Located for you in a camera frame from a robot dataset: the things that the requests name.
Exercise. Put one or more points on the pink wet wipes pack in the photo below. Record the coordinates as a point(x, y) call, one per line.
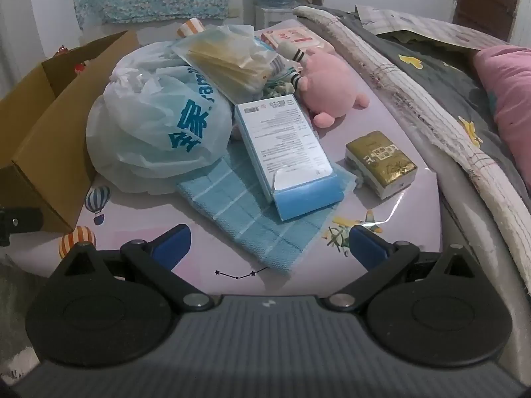
point(296, 37)

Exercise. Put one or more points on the gold tissue pack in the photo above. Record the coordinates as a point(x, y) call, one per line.
point(379, 159)

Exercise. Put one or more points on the black white striped sock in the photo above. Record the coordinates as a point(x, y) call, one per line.
point(295, 56)

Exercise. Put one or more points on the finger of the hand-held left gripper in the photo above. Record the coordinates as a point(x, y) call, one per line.
point(23, 219)

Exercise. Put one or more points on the blue and white carton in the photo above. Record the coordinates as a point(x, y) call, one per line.
point(282, 141)

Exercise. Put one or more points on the brown cardboard box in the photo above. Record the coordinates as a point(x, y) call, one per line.
point(45, 145)

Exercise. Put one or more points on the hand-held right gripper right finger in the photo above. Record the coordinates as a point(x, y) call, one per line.
point(367, 245)

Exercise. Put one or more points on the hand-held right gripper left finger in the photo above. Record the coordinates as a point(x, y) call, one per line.
point(174, 241)

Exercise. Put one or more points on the checked sheet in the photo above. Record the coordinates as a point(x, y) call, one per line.
point(431, 23)

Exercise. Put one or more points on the white water dispenser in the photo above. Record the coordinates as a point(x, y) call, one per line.
point(271, 17)

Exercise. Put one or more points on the pink pillow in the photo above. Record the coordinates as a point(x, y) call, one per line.
point(508, 87)

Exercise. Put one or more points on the light blue checked towel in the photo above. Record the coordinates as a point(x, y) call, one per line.
point(232, 211)

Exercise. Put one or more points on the orange striped cup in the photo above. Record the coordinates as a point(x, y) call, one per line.
point(191, 27)

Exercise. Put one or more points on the brown door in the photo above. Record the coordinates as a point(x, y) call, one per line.
point(485, 0)

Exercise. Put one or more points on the cream blanket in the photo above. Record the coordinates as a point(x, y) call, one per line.
point(419, 103)

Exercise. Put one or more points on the pink plush toy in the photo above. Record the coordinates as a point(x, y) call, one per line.
point(327, 85)

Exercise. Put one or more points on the grey quilt yellow prints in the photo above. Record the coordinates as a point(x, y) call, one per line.
point(439, 83)

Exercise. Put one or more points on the white plastic bag blue print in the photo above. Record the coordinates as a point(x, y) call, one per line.
point(157, 132)

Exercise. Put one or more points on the clear zip bag yellow contents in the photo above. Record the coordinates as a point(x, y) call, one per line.
point(226, 66)

